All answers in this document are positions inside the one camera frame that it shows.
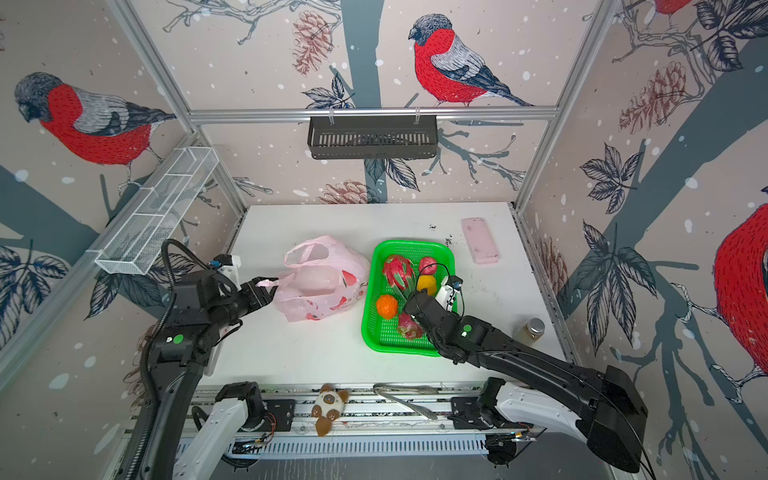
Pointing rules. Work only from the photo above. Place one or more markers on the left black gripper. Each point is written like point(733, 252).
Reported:
point(258, 296)

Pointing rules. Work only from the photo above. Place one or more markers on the white wire mesh shelf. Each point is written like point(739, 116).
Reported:
point(137, 243)

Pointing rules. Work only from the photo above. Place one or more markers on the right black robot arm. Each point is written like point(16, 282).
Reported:
point(609, 412)

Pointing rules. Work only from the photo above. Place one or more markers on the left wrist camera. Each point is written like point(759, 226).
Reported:
point(228, 265)

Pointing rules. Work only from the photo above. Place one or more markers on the green plastic basket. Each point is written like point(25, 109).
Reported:
point(379, 334)

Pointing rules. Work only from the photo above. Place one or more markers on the black hanging wall basket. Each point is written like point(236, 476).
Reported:
point(373, 137)

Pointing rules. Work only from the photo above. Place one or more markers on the brown plush toy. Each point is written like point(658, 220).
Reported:
point(328, 407)

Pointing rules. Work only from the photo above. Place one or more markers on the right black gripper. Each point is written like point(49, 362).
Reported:
point(412, 298)

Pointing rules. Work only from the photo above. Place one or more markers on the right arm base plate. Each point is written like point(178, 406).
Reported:
point(467, 413)

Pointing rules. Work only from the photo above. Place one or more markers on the small pink dragon fruit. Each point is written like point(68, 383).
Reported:
point(408, 328)

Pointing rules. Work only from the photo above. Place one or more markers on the orange carrot piece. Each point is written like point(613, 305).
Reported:
point(387, 307)

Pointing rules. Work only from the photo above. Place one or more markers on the small glass jar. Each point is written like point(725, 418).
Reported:
point(530, 332)

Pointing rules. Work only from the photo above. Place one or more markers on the pink plastic bag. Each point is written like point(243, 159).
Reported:
point(323, 277)

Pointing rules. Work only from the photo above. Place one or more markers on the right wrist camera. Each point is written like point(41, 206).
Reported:
point(449, 291)

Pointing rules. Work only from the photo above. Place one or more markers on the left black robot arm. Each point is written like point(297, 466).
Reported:
point(171, 366)

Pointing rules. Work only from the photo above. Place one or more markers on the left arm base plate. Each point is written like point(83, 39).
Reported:
point(278, 417)

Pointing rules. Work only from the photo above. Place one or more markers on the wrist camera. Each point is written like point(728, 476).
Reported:
point(228, 265)
point(449, 291)

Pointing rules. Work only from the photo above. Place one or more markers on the red apple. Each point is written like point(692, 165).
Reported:
point(428, 266)

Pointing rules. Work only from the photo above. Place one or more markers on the orange fruit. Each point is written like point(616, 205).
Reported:
point(428, 284)

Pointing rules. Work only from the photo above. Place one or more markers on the red fruit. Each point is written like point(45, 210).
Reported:
point(398, 272)

